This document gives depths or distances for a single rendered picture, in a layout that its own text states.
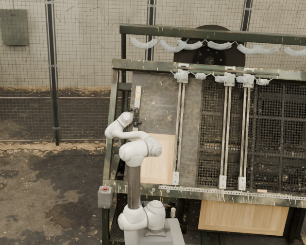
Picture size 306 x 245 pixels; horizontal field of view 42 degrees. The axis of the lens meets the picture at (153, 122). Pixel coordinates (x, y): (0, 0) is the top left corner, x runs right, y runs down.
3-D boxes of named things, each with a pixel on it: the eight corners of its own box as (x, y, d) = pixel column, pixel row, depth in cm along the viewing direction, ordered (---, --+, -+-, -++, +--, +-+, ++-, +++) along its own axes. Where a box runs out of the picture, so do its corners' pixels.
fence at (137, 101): (128, 181, 389) (128, 181, 385) (136, 86, 399) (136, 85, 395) (133, 181, 389) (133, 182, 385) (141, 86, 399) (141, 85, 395)
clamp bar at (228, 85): (216, 187, 386) (219, 189, 362) (223, 69, 399) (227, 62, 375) (226, 188, 386) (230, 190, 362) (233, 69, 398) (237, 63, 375)
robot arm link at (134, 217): (148, 231, 318) (122, 238, 309) (140, 220, 332) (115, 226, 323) (150, 144, 291) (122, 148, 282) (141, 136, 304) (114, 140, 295)
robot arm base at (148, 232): (171, 237, 325) (171, 232, 323) (144, 236, 324) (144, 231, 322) (169, 222, 342) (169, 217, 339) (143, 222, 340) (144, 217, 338)
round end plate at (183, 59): (170, 93, 454) (176, 23, 421) (170, 91, 460) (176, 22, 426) (240, 98, 451) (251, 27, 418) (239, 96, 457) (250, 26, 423)
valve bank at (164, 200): (125, 222, 380) (125, 201, 370) (126, 213, 393) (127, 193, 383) (176, 226, 379) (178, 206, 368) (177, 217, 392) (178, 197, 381)
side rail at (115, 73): (104, 179, 396) (102, 179, 385) (113, 71, 408) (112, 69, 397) (110, 179, 396) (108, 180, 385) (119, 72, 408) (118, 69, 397)
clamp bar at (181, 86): (169, 183, 388) (170, 185, 364) (178, 65, 400) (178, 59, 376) (179, 184, 387) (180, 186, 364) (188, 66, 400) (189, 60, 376)
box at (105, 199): (97, 208, 369) (97, 192, 361) (100, 201, 379) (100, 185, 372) (110, 209, 368) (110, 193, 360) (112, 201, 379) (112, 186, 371)
